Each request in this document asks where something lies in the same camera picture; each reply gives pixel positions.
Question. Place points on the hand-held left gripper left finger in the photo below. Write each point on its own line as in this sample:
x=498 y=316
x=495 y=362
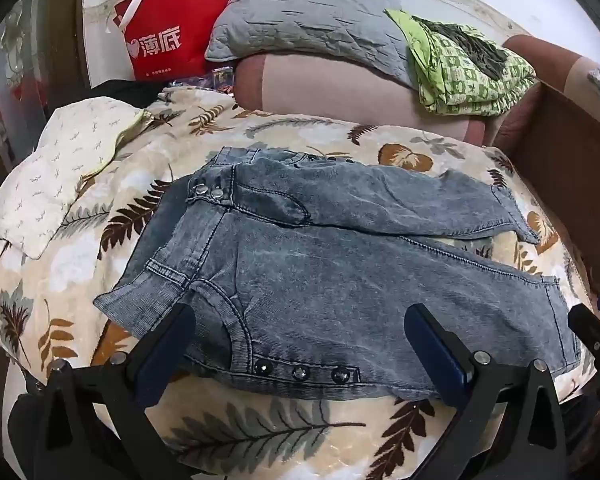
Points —
x=167 y=347

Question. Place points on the leaf printed blanket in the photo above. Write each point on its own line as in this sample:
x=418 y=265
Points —
x=330 y=435

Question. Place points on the green patterned cloth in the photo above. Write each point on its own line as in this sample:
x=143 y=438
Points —
x=460 y=80

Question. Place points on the pink brown sofa cushion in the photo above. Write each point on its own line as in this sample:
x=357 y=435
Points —
x=330 y=90

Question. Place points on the red shopping bag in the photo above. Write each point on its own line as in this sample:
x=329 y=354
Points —
x=170 y=25

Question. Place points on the cardboard box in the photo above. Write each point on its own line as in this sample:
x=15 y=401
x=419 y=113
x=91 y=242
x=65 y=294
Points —
x=570 y=160

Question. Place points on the black cloth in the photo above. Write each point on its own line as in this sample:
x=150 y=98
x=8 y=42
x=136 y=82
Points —
x=130 y=92

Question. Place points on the glass panel door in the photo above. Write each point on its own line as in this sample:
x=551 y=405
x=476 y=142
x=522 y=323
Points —
x=25 y=75

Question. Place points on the grey quilted pillow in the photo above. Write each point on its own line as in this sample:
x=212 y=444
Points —
x=305 y=20

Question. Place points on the grey denim pants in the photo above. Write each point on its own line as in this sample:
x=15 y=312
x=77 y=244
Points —
x=330 y=280

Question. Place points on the colourful small packets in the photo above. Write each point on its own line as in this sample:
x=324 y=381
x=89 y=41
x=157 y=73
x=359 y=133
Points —
x=220 y=80

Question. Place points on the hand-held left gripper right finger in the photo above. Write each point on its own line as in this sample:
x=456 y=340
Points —
x=432 y=347

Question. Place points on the white printed pillow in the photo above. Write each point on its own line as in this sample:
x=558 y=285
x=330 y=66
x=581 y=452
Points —
x=55 y=175

